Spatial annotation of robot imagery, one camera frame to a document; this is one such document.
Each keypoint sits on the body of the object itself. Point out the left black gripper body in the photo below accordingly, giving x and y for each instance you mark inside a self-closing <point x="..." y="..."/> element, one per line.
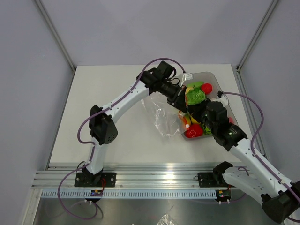
<point x="172" y="92"/>

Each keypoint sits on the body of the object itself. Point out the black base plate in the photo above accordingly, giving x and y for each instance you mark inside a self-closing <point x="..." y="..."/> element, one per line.
<point x="211" y="180"/>
<point x="106" y="179"/>

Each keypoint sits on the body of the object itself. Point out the toy green orange mango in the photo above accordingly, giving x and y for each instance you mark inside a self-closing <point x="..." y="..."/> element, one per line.
<point x="186" y="119"/>

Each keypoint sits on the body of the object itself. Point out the right aluminium frame post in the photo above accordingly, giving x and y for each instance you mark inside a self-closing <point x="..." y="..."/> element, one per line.
<point x="258" y="33"/>

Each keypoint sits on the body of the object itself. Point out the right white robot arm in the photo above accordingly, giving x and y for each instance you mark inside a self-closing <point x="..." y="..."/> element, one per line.
<point x="278" y="196"/>

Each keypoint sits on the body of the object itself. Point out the toy green cucumber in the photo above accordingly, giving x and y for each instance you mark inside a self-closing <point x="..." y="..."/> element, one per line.
<point x="197" y="84"/>

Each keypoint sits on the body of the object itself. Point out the aluminium frame post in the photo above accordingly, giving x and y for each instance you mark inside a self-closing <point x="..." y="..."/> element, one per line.
<point x="258" y="33"/>
<point x="54" y="33"/>

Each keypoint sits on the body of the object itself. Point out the clear zip top bag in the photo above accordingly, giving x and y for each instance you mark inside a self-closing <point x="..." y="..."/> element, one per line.
<point x="167" y="120"/>

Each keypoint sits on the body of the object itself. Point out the grey plastic food bin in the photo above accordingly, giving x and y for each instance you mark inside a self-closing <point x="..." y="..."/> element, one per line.
<point x="208" y="77"/>

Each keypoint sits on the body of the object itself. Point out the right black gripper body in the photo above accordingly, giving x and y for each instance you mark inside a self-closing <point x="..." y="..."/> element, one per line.
<point x="208" y="123"/>

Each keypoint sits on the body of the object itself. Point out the toy red bell pepper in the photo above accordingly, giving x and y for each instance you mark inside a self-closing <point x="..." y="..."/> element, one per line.
<point x="195" y="130"/>

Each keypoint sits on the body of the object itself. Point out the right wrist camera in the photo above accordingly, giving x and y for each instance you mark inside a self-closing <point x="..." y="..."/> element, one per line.
<point x="222" y="98"/>

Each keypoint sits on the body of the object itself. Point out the toy napa cabbage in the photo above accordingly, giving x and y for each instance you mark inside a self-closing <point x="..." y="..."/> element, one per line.
<point x="194" y="96"/>

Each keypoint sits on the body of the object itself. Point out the white slotted cable duct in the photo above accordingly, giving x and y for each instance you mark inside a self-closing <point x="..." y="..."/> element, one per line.
<point x="139" y="194"/>

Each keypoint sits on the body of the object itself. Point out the left aluminium frame post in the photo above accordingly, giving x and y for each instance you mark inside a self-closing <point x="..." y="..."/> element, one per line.
<point x="54" y="33"/>

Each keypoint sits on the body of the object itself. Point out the toy yellow pear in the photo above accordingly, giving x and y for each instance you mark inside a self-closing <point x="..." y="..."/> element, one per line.
<point x="193" y="121"/>

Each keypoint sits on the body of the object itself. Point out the toy green watermelon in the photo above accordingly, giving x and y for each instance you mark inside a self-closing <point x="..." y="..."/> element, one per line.
<point x="206" y="130"/>

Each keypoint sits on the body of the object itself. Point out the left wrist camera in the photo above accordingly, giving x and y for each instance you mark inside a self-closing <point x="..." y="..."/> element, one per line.
<point x="187" y="79"/>

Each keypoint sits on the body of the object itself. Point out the crumpled clear plastic wrap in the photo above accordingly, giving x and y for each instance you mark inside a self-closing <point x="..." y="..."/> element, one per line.
<point x="166" y="219"/>

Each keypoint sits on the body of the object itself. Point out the aluminium mounting rail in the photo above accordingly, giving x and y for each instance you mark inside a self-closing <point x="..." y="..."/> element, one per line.
<point x="148" y="176"/>

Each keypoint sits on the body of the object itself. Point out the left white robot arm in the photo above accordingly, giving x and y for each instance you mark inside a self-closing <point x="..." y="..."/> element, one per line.
<point x="103" y="122"/>

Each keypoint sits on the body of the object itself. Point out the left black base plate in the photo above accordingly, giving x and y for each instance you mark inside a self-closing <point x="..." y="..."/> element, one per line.
<point x="106" y="179"/>

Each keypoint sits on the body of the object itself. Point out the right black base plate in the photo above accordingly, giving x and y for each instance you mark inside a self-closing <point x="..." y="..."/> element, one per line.
<point x="211" y="180"/>

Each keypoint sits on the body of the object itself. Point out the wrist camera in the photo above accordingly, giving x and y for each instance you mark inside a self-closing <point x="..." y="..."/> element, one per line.
<point x="222" y="98"/>
<point x="187" y="79"/>

